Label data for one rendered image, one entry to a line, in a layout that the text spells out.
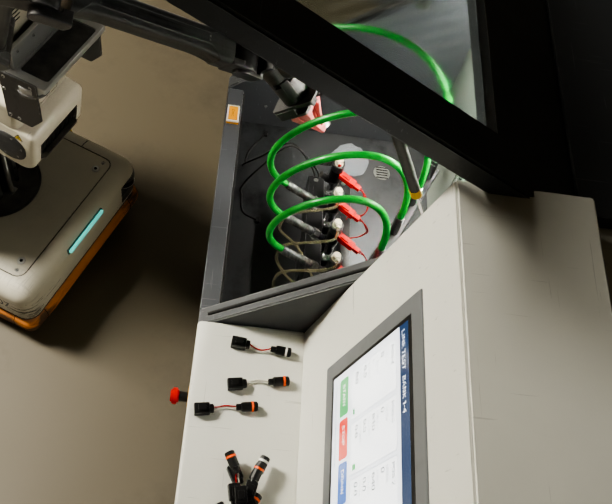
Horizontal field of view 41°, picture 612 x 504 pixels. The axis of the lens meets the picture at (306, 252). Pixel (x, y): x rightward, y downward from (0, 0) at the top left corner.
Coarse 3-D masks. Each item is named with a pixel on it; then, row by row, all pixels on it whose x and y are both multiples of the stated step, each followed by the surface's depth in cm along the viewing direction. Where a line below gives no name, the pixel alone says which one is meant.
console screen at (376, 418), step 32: (384, 320) 132; (416, 320) 122; (352, 352) 141; (384, 352) 129; (416, 352) 119; (352, 384) 138; (384, 384) 126; (416, 384) 117; (352, 416) 135; (384, 416) 124; (416, 416) 115; (352, 448) 132; (384, 448) 121; (416, 448) 112; (352, 480) 129; (384, 480) 119; (416, 480) 110
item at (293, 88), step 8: (288, 80) 158; (296, 80) 158; (272, 88) 159; (280, 88) 158; (288, 88) 158; (296, 88) 158; (304, 88) 160; (312, 88) 160; (280, 96) 160; (288, 96) 159; (296, 96) 159; (304, 96) 160; (312, 96) 158; (280, 104) 164; (288, 104) 161; (296, 104) 160; (304, 104) 159; (312, 104) 158; (280, 112) 163
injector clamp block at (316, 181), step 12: (312, 180) 189; (312, 192) 187; (348, 192) 188; (348, 204) 187; (312, 216) 183; (336, 216) 184; (300, 240) 190; (312, 240) 180; (312, 252) 179; (300, 264) 183; (300, 276) 180
